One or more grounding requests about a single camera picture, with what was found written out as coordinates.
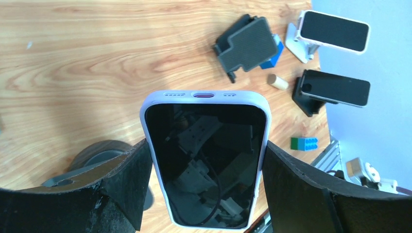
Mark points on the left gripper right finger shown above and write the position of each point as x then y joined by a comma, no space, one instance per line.
304,199

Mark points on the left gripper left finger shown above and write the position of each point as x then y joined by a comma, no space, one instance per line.
109,198

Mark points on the phone with lavender case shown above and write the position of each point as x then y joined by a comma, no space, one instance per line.
207,148

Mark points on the round black phone stand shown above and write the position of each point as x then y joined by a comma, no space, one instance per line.
89,158

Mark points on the phone with white edge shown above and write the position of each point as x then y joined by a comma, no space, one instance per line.
335,88

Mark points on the white phone stand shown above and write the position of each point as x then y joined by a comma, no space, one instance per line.
303,51

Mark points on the black clamp phone holder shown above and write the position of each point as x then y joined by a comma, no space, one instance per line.
246,44

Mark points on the phone with pink case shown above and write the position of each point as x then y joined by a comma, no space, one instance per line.
328,30

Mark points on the blue lego brick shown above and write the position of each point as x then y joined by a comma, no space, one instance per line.
304,143

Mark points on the small wooden cylinder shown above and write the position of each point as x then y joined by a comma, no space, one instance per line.
277,82

